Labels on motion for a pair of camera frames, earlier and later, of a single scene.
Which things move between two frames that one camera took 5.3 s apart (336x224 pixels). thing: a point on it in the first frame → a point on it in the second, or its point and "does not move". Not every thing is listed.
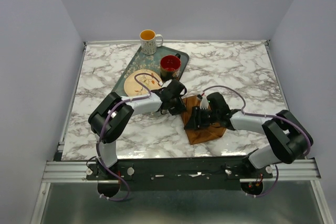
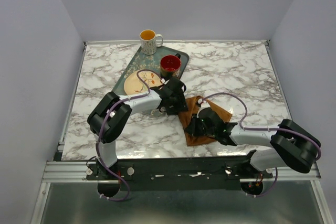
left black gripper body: (177, 106) does not move
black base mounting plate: (178, 173) does not move
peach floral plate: (132, 88) does not move
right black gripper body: (206, 116) → (202, 130)
